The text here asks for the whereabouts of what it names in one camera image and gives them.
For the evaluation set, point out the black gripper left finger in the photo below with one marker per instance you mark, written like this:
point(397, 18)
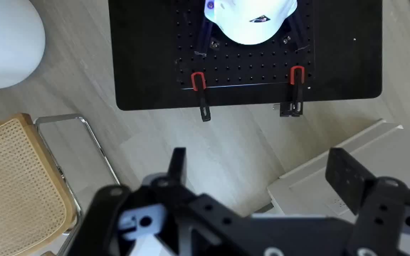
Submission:
point(161, 208)

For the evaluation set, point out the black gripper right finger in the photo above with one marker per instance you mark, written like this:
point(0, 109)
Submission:
point(380, 204)

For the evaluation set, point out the red black clamp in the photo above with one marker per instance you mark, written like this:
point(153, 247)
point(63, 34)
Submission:
point(293, 106)
point(198, 88)

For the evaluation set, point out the wicker cantilever chair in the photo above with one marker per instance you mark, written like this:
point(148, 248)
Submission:
point(39, 210)

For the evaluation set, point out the round white table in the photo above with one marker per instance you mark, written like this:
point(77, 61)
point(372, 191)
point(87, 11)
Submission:
point(22, 42)

